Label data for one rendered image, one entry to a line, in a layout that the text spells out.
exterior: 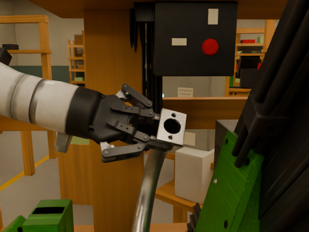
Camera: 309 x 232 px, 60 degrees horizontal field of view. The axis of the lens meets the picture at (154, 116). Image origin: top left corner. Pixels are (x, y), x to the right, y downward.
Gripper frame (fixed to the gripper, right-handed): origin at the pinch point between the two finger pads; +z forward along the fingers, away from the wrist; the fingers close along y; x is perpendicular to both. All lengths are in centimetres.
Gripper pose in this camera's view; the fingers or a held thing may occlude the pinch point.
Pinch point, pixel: (163, 133)
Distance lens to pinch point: 42.1
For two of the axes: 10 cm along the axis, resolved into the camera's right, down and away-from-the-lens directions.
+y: 1.6, -8.3, 5.4
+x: -2.1, 5.0, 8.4
